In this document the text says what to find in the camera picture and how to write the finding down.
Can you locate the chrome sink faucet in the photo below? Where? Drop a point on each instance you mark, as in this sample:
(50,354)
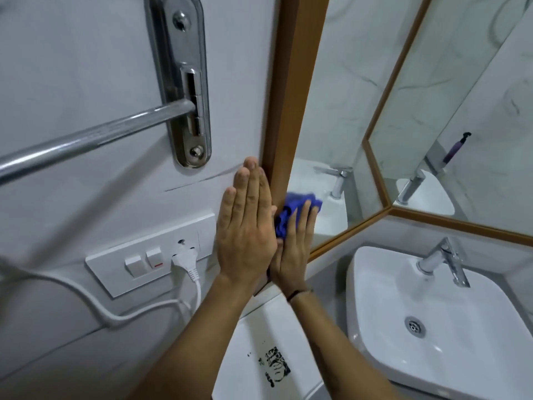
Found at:
(443,256)

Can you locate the person's right hand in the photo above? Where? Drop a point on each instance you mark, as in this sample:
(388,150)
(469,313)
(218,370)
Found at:
(293,262)

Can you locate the person's right forearm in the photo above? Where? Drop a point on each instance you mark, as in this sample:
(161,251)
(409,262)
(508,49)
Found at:
(333,354)

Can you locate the white tray with black print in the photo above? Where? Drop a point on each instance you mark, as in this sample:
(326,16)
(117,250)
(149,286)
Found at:
(266,329)

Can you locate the white switch socket panel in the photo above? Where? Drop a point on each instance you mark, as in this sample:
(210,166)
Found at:
(108,272)

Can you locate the blue microfibre cloth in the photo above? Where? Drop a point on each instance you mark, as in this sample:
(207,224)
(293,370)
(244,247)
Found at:
(291,204)

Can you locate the white power plug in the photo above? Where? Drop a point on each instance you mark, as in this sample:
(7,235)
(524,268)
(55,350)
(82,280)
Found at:
(185,262)

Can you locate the plain white rocker switch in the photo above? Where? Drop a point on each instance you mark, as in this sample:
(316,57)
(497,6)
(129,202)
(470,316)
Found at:
(134,265)

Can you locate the chrome towel bar bracket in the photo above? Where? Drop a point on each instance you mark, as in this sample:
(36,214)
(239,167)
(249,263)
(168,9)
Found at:
(175,49)

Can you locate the person's left hand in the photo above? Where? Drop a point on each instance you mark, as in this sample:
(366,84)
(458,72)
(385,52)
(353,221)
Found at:
(245,229)

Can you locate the chrome sink drain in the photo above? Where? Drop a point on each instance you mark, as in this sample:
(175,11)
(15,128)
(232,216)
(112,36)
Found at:
(415,326)

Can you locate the wooden framed mirror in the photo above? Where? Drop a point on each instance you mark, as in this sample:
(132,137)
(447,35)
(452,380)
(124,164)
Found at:
(295,79)

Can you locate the white switch with red mark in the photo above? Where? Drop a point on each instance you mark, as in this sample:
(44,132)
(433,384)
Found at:
(154,259)

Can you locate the person's left forearm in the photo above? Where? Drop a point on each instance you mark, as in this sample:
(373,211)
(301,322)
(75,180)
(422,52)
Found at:
(195,349)

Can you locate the chrome towel bar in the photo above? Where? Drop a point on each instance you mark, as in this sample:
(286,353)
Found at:
(91,135)

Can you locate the white ceramic sink basin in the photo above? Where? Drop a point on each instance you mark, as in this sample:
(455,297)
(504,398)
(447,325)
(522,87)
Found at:
(466,329)

